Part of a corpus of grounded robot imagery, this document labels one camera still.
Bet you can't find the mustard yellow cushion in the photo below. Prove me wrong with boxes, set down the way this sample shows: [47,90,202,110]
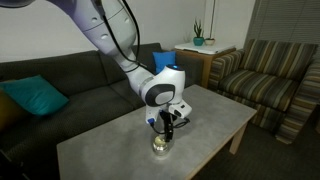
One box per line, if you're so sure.
[0,91,30,132]

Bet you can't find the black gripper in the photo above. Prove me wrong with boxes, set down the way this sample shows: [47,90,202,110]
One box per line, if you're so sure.
[160,110,177,142]

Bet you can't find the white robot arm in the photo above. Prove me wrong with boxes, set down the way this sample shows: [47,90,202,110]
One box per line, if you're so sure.
[46,0,191,141]

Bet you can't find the grey top coffee table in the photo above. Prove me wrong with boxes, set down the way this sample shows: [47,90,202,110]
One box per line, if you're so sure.
[55,84,258,180]

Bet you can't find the window blinds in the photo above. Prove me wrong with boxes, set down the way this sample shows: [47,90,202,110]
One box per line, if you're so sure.
[246,0,320,44]

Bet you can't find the striped armchair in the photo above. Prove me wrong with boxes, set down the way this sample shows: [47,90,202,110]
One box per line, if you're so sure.
[208,39,320,144]

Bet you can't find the teal cushion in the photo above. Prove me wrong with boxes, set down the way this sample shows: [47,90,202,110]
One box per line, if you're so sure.
[0,75,69,116]

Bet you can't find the silver tin with candle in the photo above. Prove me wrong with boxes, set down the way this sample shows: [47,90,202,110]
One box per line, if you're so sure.
[152,136,173,156]

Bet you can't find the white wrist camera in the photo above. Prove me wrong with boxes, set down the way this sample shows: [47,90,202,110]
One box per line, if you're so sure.
[145,106,158,124]

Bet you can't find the dark grey sofa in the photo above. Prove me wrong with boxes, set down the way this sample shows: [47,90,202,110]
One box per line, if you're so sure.
[0,42,204,180]

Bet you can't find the small white plant pot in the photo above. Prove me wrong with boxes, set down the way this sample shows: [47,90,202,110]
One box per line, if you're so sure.
[205,38,215,46]

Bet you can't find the blue cushion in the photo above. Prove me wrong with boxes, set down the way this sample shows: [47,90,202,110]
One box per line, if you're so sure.
[153,51,176,73]

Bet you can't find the teal plant pot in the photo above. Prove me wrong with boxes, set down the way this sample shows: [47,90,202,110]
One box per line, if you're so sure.
[193,20,204,46]

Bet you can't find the round silver lid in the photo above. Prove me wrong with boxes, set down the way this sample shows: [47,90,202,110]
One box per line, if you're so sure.
[154,135,170,145]

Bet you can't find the wooden side table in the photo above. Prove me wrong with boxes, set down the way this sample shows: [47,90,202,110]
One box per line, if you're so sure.
[175,48,235,88]

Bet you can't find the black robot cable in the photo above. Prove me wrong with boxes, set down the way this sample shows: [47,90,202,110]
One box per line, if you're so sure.
[96,0,192,135]

